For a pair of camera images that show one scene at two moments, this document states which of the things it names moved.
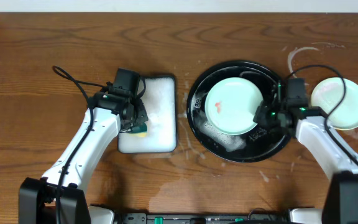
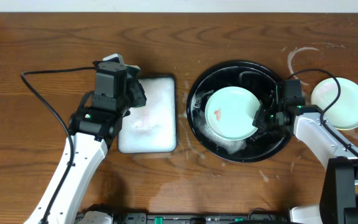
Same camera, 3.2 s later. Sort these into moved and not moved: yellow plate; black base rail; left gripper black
Moved: left gripper black
Not moved: black base rail; yellow plate
